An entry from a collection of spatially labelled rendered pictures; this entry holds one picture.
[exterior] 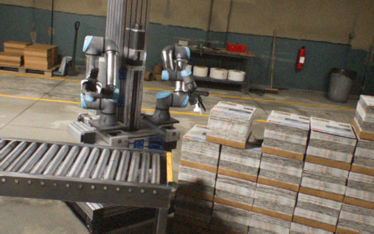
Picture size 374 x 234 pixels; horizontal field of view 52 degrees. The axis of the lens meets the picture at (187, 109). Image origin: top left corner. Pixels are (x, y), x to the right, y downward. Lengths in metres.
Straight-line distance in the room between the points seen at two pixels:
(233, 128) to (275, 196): 0.56
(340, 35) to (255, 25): 2.12
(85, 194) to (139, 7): 1.57
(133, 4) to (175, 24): 6.19
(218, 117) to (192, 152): 0.34
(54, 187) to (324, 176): 1.72
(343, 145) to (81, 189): 1.66
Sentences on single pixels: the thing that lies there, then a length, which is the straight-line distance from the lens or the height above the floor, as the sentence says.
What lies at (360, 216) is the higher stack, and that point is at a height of 0.54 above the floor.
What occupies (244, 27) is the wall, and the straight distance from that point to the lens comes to 9.44.
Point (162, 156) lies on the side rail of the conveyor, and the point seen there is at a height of 0.78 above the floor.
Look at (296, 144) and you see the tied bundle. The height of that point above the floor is 0.94.
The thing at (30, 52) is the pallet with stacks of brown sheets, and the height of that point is 0.46.
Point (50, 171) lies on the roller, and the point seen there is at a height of 0.80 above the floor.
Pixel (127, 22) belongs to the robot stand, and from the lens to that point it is 3.07.
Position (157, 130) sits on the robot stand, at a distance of 3.21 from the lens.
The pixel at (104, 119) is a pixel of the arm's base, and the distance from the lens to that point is 2.94.
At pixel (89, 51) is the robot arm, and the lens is 2.84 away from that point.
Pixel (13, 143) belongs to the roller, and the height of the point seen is 0.80.
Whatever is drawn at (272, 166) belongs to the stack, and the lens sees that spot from 2.79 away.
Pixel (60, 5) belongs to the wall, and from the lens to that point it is 9.52.
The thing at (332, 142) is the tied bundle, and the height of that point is 1.00.
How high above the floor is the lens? 1.74
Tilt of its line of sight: 15 degrees down
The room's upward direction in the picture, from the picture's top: 7 degrees clockwise
